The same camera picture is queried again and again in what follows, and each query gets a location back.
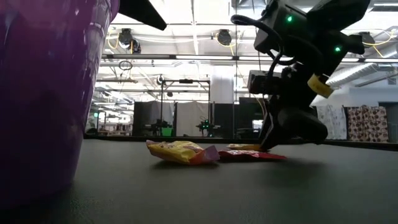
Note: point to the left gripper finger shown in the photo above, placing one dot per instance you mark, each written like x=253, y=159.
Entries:
x=140, y=12

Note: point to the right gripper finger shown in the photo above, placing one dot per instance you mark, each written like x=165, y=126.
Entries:
x=270, y=133
x=301, y=124

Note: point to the yellow Sour Patch candy pack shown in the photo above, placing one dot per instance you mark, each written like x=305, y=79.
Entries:
x=180, y=152
x=244, y=147

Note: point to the red Skittles candy pack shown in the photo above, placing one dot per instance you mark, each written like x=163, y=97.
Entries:
x=248, y=155

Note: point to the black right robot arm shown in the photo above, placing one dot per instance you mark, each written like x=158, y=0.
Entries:
x=326, y=18

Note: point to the yellow tag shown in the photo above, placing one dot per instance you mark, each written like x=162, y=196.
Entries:
x=319, y=85

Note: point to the black screen on stand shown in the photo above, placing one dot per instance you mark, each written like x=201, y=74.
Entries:
x=248, y=112

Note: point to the white floral cloth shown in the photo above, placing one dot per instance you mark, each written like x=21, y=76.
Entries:
x=334, y=124

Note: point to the black robot with green light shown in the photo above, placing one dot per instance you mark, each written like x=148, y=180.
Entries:
x=205, y=126

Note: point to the brown dotted cloth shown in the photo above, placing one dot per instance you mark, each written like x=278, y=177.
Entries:
x=367, y=124

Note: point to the white pillar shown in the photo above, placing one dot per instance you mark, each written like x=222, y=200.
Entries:
x=222, y=84

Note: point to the long ceiling light bar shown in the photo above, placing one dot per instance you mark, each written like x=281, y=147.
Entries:
x=202, y=57

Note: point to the white curtain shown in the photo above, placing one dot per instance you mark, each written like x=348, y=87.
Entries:
x=191, y=118

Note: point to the grey cabinet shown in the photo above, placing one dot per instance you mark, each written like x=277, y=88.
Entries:
x=390, y=121

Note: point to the green box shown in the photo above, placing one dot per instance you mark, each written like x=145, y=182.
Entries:
x=167, y=131

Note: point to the black curtain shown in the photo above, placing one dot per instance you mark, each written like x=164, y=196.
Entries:
x=152, y=118

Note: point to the purple plastic bucket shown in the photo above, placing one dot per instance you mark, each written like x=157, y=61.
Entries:
x=46, y=93

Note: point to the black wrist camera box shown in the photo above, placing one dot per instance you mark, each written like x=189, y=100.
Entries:
x=259, y=82

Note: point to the silver ventilation duct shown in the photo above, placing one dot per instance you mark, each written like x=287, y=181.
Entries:
x=357, y=73

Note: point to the black gantry frame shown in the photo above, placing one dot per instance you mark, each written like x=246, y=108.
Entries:
x=186, y=81

